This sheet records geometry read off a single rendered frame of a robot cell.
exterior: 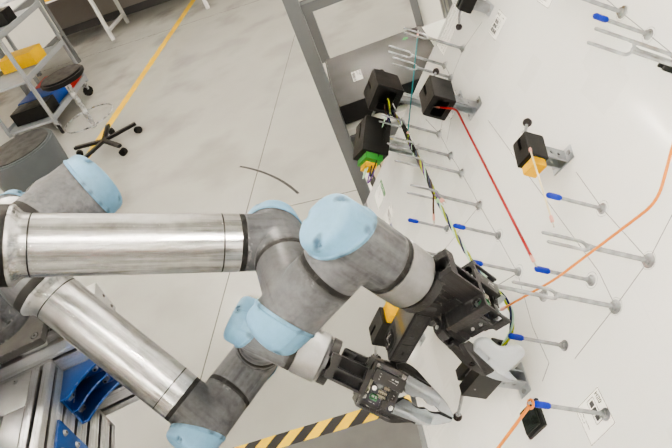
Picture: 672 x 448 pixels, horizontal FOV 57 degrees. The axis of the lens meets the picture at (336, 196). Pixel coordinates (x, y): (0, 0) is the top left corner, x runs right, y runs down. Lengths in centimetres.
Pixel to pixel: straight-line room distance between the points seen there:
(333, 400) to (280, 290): 178
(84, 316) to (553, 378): 67
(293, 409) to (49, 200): 165
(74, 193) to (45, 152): 308
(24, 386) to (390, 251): 101
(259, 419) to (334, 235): 195
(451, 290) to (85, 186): 60
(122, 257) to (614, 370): 59
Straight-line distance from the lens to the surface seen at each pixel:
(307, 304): 68
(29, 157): 408
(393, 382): 92
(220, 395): 98
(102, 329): 98
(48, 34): 773
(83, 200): 105
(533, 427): 92
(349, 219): 63
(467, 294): 75
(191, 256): 77
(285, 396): 255
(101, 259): 76
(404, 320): 79
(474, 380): 90
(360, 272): 66
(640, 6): 95
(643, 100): 88
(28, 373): 153
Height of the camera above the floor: 189
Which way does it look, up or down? 34 degrees down
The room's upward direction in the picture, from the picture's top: 23 degrees counter-clockwise
